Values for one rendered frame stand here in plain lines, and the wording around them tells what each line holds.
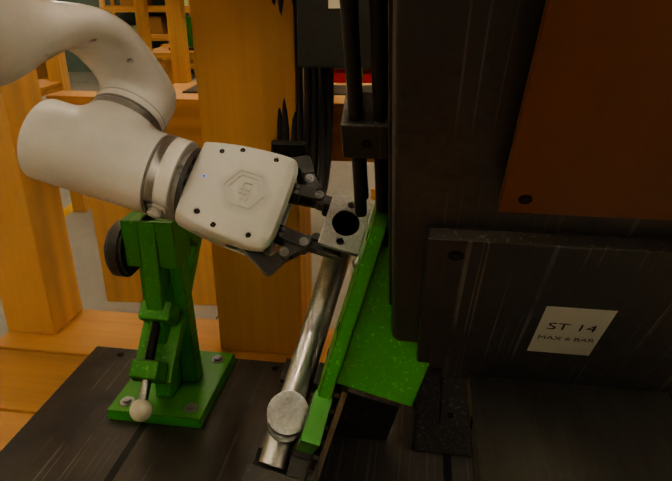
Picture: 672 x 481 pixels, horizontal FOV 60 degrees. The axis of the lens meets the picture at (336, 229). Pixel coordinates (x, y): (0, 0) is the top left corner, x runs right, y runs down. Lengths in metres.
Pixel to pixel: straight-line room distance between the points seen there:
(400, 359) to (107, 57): 0.40
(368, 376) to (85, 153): 0.33
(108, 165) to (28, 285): 0.54
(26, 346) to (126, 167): 0.59
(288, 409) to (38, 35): 0.37
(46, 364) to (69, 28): 0.63
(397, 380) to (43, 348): 0.72
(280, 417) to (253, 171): 0.23
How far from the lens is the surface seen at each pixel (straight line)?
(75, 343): 1.09
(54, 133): 0.61
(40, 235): 1.06
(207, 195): 0.57
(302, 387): 0.65
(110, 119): 0.61
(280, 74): 0.80
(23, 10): 0.53
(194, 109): 0.95
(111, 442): 0.84
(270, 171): 0.57
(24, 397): 1.00
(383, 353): 0.50
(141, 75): 0.63
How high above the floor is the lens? 1.44
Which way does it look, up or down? 23 degrees down
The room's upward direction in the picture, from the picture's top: straight up
